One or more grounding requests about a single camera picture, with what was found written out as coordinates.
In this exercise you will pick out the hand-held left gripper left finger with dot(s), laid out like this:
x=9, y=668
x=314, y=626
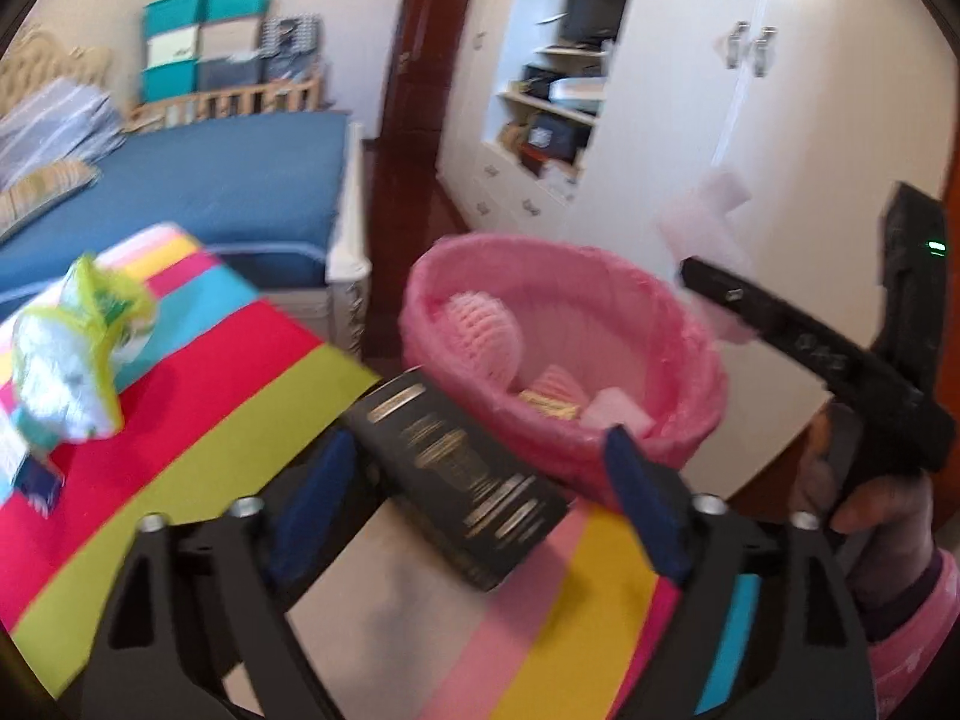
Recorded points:
x=311, y=510

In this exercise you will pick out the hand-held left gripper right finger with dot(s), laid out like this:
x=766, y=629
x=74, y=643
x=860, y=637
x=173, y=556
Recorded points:
x=649, y=502

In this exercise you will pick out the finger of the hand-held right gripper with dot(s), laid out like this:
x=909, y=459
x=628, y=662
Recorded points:
x=735, y=296

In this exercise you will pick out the white foam sheet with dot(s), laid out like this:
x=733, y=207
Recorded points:
x=705, y=225

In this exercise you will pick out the pink lined bin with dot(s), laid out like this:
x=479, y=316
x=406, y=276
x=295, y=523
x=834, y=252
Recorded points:
x=660, y=330

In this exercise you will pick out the yellow printed box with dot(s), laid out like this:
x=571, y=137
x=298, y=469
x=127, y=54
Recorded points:
x=551, y=406

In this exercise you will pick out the black box with gold print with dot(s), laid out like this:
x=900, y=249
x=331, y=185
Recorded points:
x=450, y=465

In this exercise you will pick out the person's right forearm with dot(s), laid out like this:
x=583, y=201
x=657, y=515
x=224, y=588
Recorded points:
x=915, y=652

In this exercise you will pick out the person's right hand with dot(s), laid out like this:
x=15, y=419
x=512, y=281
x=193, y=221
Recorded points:
x=885, y=532

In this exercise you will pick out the rainbow striped tablecloth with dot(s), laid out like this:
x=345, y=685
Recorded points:
x=187, y=420

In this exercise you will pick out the cream wardrobe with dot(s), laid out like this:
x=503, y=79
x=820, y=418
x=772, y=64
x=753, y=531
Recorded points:
x=675, y=90

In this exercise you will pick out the black safe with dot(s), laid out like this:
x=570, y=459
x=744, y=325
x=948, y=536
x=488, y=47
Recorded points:
x=555, y=136

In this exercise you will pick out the green clear plastic packet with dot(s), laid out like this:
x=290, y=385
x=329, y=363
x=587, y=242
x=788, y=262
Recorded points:
x=67, y=375

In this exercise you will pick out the white blue small box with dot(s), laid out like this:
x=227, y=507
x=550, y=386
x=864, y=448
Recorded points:
x=34, y=476

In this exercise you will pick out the bed with blue sheet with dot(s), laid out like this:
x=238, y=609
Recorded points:
x=225, y=180

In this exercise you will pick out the dark wooden door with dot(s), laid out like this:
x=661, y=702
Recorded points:
x=420, y=52

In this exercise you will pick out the striped pillow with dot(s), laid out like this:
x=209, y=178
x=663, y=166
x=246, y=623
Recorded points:
x=37, y=191

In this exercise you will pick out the grey blanket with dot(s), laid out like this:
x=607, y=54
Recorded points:
x=52, y=124

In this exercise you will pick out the black white checked bag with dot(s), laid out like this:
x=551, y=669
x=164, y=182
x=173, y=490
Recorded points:
x=289, y=37

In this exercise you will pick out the stack of plastic storage boxes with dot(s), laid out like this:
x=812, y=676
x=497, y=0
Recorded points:
x=172, y=15

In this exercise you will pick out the beige tufted headboard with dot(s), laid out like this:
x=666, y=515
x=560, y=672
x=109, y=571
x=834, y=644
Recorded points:
x=30, y=64

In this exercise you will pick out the wooden crib rail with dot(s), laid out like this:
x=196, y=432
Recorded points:
x=225, y=101

